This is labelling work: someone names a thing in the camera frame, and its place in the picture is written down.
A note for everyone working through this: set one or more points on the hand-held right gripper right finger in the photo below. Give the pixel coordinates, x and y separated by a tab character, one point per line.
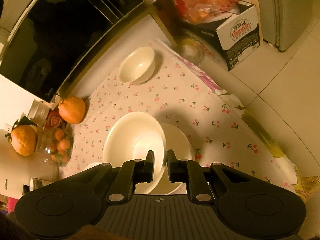
172	167

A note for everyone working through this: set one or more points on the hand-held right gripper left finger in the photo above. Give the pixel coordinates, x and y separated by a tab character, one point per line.
150	167

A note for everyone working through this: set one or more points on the white bowl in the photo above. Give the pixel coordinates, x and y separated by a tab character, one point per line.
178	140

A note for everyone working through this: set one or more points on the large cream bowl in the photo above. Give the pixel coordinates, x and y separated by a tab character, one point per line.
132	135

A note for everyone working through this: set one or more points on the cherry print tablecloth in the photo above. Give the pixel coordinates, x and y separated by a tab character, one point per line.
200	110

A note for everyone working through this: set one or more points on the pile of small tangerines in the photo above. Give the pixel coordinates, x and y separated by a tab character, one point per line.
61	145

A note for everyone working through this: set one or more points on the floral printed cloth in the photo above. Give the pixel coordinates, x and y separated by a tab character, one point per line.
262	135

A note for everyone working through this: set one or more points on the small cream bowl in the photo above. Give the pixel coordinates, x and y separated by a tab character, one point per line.
135	67

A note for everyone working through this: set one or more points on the red printed box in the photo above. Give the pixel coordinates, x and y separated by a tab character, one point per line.
55	121

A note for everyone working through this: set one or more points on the glass jar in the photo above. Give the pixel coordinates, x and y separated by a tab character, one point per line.
42	147

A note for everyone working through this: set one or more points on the crumpled clear plastic bag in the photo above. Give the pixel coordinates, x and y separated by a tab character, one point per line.
193	50

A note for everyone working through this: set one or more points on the large leafy orange citrus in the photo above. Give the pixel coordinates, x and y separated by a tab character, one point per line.
22	137

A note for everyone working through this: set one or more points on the white box with black print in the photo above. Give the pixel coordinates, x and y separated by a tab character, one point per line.
10	187

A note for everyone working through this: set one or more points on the black and white carton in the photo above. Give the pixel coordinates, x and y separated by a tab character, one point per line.
240	37

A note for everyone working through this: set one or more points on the plastic bag of snacks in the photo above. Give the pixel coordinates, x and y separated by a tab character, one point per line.
205	5

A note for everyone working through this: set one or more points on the black microwave oven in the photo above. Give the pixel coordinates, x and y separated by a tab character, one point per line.
50	30

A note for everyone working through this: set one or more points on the white refrigerator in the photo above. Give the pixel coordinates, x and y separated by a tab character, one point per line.
295	10

